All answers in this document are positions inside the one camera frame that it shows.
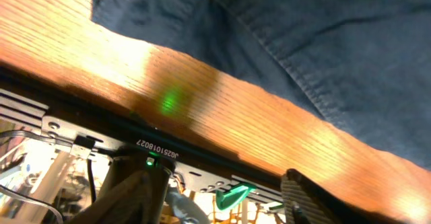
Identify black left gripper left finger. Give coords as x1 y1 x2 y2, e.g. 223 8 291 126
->
68 152 175 224

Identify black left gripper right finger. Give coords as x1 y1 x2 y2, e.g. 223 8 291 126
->
280 169 400 224

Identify navy blue shorts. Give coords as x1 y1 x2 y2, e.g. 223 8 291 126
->
91 0 430 169

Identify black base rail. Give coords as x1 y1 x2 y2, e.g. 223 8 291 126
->
1 68 282 210

